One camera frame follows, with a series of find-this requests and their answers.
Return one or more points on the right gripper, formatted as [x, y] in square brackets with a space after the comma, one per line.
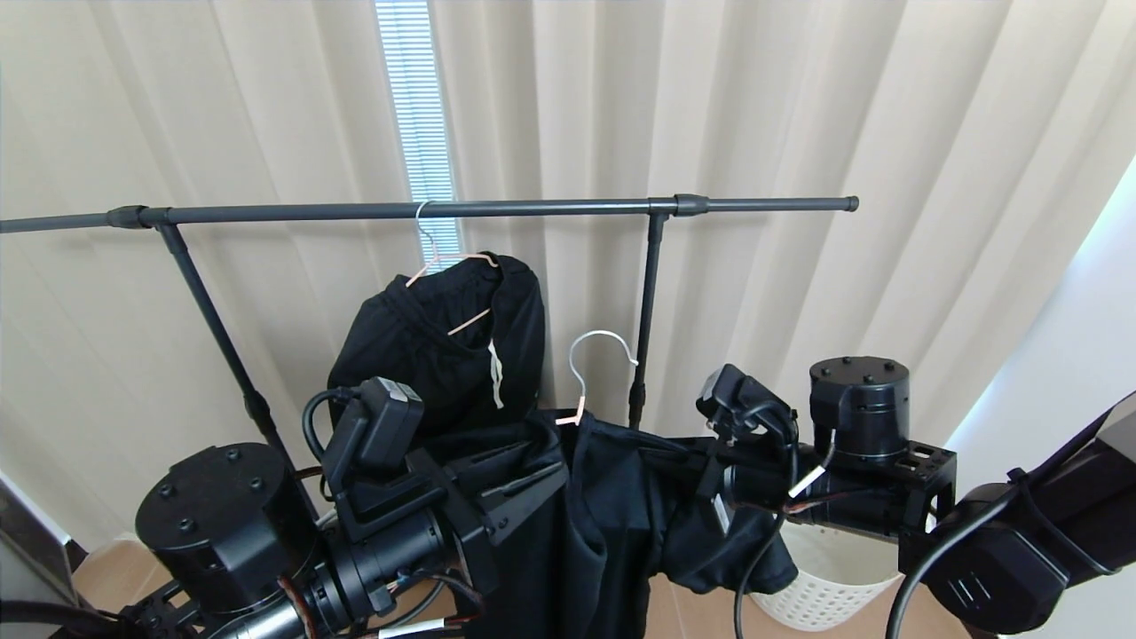
[763, 484]

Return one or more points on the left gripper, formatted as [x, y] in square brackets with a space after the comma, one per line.
[399, 550]

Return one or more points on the black garment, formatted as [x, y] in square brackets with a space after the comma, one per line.
[426, 355]
[603, 532]

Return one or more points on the pink clothes hanger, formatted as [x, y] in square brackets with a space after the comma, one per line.
[461, 258]
[581, 382]

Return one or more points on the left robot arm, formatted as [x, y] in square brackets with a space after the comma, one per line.
[213, 524]

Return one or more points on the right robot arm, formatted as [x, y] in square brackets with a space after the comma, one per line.
[861, 399]

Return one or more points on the white laundry basket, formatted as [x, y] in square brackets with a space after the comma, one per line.
[834, 577]

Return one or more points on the black clothes rack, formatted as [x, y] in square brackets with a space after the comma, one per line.
[311, 213]

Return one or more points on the window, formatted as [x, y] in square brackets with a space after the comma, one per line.
[417, 106]

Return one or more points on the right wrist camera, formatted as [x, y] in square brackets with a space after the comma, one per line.
[737, 395]

